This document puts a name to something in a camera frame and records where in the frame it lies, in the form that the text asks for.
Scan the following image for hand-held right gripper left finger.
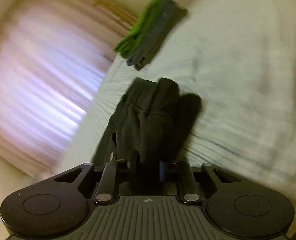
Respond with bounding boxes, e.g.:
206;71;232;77
53;152;138;204

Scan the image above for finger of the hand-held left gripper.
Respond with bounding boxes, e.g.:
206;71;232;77
107;133;118;163

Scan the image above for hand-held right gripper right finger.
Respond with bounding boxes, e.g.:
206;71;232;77
159;160;244;204

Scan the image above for black pants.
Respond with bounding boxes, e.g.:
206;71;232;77
93;77;202;178

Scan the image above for pink curtain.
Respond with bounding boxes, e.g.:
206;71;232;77
0;0;138;178

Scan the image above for bed with striped bedspread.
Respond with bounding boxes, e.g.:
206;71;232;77
60;0;296;202

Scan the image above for folded blue grey jeans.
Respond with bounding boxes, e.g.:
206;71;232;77
126;1;181;66

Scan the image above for folded olive garment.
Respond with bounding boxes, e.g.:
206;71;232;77
135;5;188;71

